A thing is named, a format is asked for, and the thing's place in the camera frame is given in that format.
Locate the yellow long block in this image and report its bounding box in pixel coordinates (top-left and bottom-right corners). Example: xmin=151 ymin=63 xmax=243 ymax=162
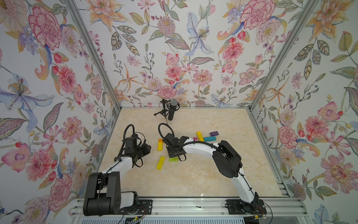
xmin=156 ymin=156 xmax=165 ymax=170

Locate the purple block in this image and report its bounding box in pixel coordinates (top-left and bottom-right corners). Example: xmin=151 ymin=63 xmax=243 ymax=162
xmin=210 ymin=131 xmax=219 ymax=137

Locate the black microphone tripod stand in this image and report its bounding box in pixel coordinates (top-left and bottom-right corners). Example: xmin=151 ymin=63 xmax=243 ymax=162
xmin=154 ymin=99 xmax=173 ymax=123

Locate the black mesh microphone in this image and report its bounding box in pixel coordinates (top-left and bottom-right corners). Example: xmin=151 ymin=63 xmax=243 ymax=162
xmin=168 ymin=99 xmax=180 ymax=120

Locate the yellow short block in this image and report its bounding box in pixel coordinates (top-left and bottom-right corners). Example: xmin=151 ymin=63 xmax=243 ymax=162
xmin=157 ymin=142 xmax=163 ymax=151

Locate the teal block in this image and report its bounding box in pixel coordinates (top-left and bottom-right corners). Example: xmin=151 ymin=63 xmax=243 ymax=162
xmin=204 ymin=136 xmax=216 ymax=142

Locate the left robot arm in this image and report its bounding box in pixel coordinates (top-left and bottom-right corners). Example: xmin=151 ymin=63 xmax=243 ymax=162
xmin=83 ymin=133 xmax=151 ymax=216

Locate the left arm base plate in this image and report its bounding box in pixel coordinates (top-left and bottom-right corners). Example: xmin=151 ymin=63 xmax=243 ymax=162
xmin=119 ymin=199 xmax=153 ymax=216

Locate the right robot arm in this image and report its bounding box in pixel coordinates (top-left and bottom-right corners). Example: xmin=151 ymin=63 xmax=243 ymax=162
xmin=163 ymin=133 xmax=262 ymax=214

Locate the aluminium front rail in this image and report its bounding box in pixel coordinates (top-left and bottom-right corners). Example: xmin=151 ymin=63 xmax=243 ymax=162
xmin=68 ymin=197 xmax=308 ymax=217

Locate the lime green block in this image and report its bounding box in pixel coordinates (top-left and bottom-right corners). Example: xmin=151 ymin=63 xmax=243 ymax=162
xmin=169 ymin=157 xmax=179 ymax=162

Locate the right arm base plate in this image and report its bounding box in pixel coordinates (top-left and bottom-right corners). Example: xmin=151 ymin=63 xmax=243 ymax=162
xmin=225 ymin=199 xmax=267 ymax=216

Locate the yellow upright block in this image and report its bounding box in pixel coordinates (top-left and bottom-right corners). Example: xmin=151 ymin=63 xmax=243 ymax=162
xmin=196 ymin=131 xmax=205 ymax=142

